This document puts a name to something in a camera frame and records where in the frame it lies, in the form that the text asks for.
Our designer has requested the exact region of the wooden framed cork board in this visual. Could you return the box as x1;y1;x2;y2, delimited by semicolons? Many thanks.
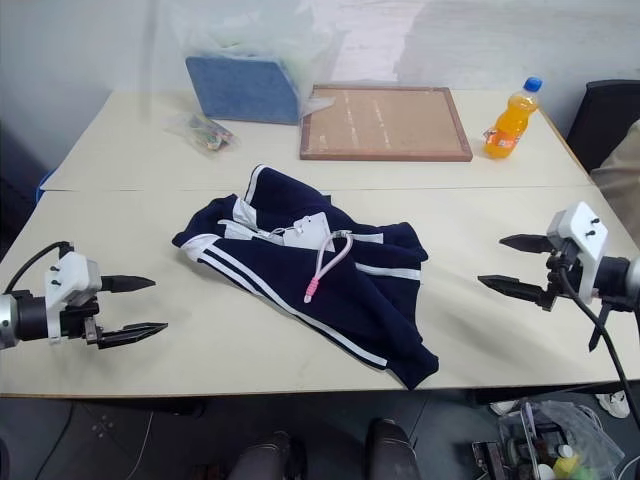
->
298;84;474;163

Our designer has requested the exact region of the clear bag of assorted items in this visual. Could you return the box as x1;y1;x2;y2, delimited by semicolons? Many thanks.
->
496;398;627;480

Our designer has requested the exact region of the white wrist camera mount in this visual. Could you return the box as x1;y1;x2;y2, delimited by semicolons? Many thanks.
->
43;252;104;347
545;200;610;302

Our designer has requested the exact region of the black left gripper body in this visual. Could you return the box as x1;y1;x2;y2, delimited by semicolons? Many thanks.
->
58;293;105;347

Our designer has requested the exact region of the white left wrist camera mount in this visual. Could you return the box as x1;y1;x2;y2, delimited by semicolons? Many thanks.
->
43;252;104;347

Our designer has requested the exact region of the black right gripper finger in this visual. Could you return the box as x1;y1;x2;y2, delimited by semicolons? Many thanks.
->
498;233;552;255
476;274;544;304

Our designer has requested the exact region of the dark rounded shape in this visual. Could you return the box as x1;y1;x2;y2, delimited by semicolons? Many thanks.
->
366;417;422;480

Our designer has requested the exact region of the small bag of colourful items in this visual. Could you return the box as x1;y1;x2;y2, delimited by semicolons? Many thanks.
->
163;111;242;162

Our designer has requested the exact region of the beige fabric cushion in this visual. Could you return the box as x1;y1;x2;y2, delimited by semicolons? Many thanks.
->
589;118;640;229

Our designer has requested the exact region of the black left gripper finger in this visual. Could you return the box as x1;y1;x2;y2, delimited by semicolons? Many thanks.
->
94;321;170;351
100;273;158;294

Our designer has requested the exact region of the white paper clothing tag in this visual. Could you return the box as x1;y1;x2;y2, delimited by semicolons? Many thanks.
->
283;211;332;250

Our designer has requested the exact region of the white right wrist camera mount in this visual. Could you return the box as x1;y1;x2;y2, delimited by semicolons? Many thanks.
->
545;200;610;302

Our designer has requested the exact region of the pink zipper pull cord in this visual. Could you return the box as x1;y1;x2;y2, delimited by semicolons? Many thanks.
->
302;229;354;306

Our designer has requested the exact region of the black chair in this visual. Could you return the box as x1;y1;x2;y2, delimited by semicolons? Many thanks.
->
565;79;640;174

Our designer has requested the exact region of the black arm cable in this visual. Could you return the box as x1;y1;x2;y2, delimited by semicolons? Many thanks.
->
553;253;640;417
2;240;76;297

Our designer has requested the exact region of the white sneaker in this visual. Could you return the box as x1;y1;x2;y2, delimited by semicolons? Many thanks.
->
489;398;522;417
594;389;632;420

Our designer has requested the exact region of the orange soda bottle blue cap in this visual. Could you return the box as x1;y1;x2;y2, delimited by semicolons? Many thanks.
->
482;75;545;162

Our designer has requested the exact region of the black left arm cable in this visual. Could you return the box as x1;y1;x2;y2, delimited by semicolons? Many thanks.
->
2;240;76;297

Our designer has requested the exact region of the navy white-striped zip jacket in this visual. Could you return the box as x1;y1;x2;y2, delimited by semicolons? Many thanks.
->
171;163;442;392

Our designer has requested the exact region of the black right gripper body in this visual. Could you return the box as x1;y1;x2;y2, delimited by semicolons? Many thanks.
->
537;238;582;312

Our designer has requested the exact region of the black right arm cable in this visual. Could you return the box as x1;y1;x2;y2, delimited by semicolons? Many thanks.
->
553;253;640;417

